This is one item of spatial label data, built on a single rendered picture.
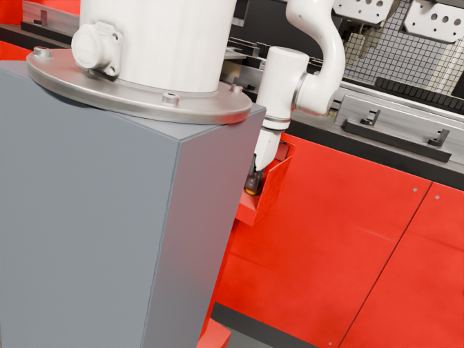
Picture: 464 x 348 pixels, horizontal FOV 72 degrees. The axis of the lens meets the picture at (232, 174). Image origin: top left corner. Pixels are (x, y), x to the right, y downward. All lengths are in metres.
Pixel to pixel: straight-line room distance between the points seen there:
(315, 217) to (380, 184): 0.22
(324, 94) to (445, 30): 0.50
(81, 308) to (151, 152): 0.18
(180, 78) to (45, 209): 0.15
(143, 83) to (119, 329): 0.20
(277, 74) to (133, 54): 0.45
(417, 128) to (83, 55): 0.98
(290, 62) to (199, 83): 0.41
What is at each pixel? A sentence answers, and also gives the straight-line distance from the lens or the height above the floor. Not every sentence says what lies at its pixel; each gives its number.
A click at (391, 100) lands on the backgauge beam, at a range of 1.34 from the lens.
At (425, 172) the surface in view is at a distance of 1.02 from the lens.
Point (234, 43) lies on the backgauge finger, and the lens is 1.31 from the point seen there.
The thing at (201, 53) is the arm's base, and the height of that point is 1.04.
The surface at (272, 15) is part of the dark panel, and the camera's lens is 1.62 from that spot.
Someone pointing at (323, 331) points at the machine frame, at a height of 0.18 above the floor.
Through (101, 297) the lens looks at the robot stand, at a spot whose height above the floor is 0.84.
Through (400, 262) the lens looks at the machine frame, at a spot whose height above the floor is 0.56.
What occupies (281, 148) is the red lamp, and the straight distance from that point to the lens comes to 0.84.
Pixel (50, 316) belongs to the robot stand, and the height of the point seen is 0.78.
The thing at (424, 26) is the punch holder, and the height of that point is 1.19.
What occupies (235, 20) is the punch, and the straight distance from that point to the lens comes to 1.13.
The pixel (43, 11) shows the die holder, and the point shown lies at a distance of 1.52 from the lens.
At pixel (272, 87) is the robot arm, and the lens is 0.67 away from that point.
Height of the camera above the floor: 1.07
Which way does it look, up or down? 24 degrees down
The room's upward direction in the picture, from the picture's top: 15 degrees clockwise
